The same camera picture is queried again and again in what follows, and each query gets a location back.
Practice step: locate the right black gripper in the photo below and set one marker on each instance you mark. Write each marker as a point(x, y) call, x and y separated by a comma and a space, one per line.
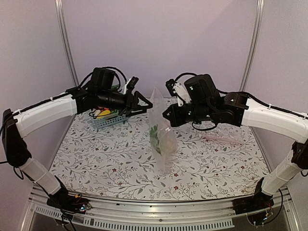
point(175, 119)

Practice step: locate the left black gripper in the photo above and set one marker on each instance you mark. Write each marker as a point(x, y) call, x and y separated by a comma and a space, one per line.
point(131, 104)

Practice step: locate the clear zip bag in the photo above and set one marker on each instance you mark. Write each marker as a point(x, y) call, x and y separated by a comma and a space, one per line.
point(164, 164)
point(221, 137)

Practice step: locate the white daikon radish toy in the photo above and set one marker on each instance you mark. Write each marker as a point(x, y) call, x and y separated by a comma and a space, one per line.
point(162, 139)

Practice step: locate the white garlic toy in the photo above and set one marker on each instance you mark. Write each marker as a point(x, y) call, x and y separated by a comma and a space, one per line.
point(96, 113)

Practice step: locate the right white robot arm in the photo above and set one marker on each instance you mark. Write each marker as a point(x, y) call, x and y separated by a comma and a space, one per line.
point(241, 108)

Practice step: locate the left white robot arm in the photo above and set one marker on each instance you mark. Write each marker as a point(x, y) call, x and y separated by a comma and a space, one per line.
point(16, 125)

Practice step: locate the yellow pepper toy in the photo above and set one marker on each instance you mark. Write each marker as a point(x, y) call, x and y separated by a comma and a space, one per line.
point(103, 114)

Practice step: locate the light blue plastic basket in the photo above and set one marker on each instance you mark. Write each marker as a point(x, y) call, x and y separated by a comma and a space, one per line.
point(108, 120)

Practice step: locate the floral patterned table mat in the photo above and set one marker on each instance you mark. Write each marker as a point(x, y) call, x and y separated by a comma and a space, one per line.
point(118, 161)

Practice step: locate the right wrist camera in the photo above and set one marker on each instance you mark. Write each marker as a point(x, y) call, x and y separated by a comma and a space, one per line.
point(177, 90)

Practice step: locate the front aluminium rail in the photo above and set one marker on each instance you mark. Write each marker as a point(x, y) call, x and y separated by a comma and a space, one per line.
point(114, 214)

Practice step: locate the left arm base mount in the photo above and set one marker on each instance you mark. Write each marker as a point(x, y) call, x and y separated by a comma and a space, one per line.
point(68, 203)

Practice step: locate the left aluminium frame post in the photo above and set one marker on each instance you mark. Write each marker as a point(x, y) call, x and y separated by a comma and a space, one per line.
point(65, 40)

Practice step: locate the aluminium frame post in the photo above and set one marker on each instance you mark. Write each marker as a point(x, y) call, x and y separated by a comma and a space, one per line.
point(256, 26)
point(65, 40)

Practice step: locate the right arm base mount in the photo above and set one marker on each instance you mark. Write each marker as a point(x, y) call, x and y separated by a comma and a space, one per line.
point(258, 201)

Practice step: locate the right aluminium frame post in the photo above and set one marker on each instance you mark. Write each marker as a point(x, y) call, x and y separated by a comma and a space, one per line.
point(256, 26)

